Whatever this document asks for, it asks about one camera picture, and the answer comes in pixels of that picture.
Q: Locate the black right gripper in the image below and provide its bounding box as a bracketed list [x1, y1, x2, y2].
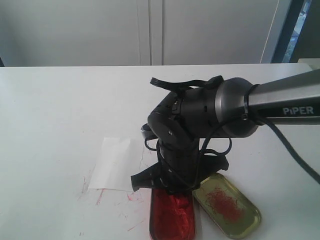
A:
[130, 138, 229, 194]

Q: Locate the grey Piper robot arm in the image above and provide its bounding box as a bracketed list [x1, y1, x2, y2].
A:
[131, 70, 320, 194]

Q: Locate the red ink pad tin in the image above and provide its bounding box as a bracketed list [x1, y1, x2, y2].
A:
[149, 189, 196, 240]

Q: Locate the white paper sheet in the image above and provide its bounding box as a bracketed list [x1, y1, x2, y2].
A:
[88, 137, 144, 192]

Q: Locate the gold tin lid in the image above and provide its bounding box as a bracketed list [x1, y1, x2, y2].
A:
[192, 173, 262, 240]

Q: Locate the beige side table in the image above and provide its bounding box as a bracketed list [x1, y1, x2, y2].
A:
[298, 58, 320, 71]

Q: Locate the white cabinet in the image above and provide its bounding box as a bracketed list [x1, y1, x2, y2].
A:
[0, 0, 290, 67]

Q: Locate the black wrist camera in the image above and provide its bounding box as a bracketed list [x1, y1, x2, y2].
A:
[140, 123, 158, 141]

